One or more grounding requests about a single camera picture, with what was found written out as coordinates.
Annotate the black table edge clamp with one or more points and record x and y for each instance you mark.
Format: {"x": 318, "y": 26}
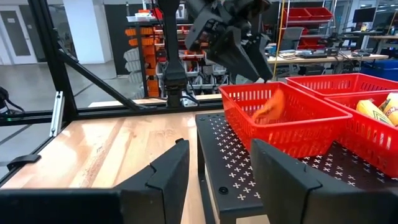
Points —
{"x": 25, "y": 161}

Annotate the red plastic slotted basket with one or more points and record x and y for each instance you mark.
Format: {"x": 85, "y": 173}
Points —
{"x": 342, "y": 84}
{"x": 367, "y": 140}
{"x": 311, "y": 133}

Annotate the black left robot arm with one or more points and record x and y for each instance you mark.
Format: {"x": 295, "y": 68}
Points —
{"x": 174, "y": 62}

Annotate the black perforated metal riser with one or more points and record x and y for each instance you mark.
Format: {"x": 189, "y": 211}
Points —
{"x": 224, "y": 155}

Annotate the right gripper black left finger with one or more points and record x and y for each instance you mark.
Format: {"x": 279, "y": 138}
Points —
{"x": 161, "y": 193}

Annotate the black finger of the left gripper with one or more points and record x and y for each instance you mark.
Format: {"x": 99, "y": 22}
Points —
{"x": 233, "y": 53}
{"x": 262, "y": 59}

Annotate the orange rubber band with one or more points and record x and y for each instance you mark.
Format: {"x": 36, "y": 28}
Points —
{"x": 272, "y": 107}

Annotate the metal rack with red bins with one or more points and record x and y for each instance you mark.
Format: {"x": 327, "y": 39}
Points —
{"x": 308, "y": 15}

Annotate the cluttered wooden workbench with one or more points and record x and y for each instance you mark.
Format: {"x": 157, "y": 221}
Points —
{"x": 326, "y": 58}

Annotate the silver aluminium frame bracket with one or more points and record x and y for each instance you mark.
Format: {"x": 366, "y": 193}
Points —
{"x": 57, "y": 112}

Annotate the shelving with orange grey bins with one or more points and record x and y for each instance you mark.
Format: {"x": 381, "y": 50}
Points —
{"x": 146, "y": 49}

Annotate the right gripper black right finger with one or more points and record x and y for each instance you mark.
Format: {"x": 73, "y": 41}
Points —
{"x": 286, "y": 193}

